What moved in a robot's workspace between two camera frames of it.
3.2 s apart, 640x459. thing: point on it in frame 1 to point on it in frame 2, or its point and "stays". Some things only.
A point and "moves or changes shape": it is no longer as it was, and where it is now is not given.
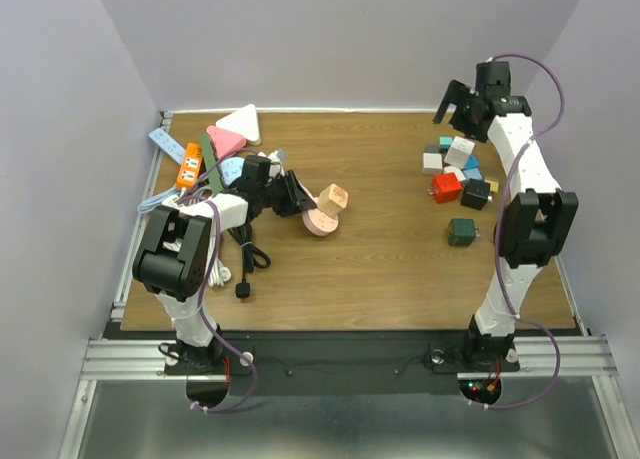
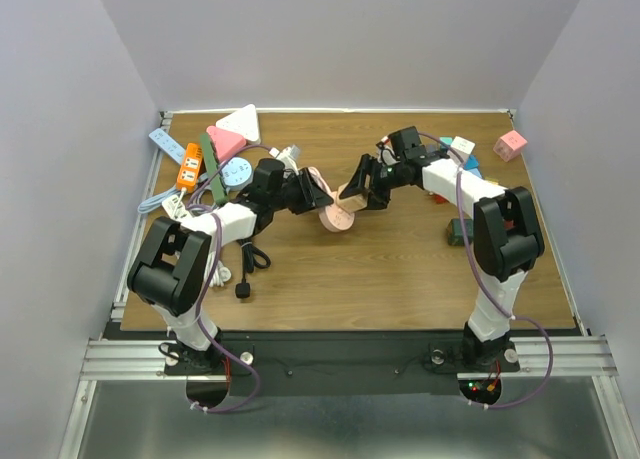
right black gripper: x=455 y=92 to x=368 y=165
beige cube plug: x=333 y=199 moves or changes shape
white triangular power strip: x=244 y=122 stays
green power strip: x=211 y=164 stays
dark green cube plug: x=461 y=232 stays
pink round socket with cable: x=319 y=223 to x=332 y=217
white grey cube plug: x=459 y=152 stays
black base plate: x=346 y=363 stays
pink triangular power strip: x=225 y=142 stays
